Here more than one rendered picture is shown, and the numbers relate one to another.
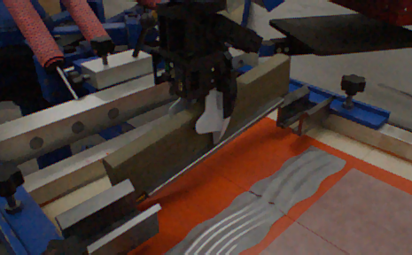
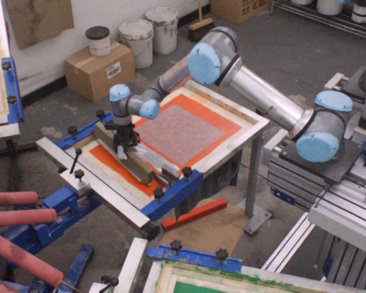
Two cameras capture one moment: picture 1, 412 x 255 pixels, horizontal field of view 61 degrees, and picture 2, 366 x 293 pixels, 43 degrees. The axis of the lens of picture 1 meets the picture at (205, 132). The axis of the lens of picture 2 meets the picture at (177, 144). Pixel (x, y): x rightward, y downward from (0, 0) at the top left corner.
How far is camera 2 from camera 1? 1.82 m
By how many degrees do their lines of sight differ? 69
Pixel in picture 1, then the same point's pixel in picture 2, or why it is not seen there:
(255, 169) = not seen: hidden behind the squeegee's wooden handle
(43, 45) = (48, 211)
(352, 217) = (153, 136)
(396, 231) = (158, 129)
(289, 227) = (157, 149)
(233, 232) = (160, 160)
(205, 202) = not seen: hidden behind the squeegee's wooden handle
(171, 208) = not seen: hidden behind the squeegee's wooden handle
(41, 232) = (168, 192)
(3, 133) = (127, 207)
